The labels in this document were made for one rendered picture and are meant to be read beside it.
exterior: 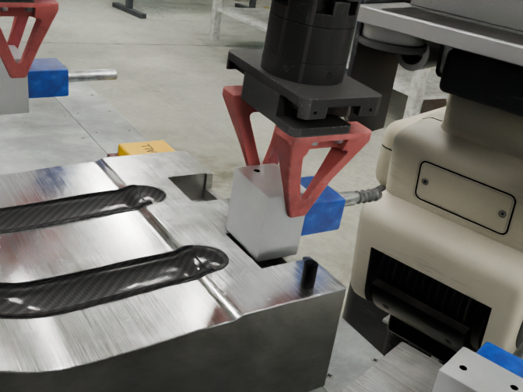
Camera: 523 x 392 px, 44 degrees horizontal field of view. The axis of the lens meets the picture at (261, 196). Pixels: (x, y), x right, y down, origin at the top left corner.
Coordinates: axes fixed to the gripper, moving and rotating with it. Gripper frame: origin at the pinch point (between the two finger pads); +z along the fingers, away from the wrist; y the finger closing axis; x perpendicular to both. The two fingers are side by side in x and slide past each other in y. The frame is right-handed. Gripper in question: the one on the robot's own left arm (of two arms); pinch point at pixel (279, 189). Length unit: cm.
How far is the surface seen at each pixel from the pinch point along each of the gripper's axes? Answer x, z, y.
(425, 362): 5.3, 7.3, 13.3
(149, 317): -12.2, 4.7, 5.6
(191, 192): -0.5, 6.8, -12.5
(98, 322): -15.1, 4.9, 4.7
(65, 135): -2.4, 15.4, -46.0
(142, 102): 109, 105, -282
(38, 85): -10.9, 1.0, -26.5
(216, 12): 226, 89, -423
